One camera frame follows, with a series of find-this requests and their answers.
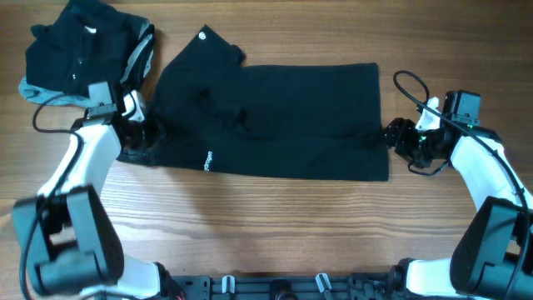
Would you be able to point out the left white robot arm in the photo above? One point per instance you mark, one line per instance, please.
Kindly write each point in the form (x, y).
(68, 243)

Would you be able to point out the folded black polo shirt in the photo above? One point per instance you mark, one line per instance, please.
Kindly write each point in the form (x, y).
(90, 42)

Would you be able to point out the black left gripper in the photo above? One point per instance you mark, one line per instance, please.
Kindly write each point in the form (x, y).
(155, 143)

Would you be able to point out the folded black grey-trimmed garment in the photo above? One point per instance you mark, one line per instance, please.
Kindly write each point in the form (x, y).
(139, 63)

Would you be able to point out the grey clip on base rail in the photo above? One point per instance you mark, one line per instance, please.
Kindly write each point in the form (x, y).
(228, 285)

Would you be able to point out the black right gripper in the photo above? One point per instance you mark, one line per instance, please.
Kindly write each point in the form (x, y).
(400, 136)

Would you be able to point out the dark green polo shirt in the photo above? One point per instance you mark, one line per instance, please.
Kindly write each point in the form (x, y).
(210, 112)

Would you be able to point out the folded light blue garment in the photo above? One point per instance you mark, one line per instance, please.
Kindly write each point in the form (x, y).
(39, 95)

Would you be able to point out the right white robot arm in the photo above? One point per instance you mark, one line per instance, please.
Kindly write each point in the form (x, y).
(493, 260)

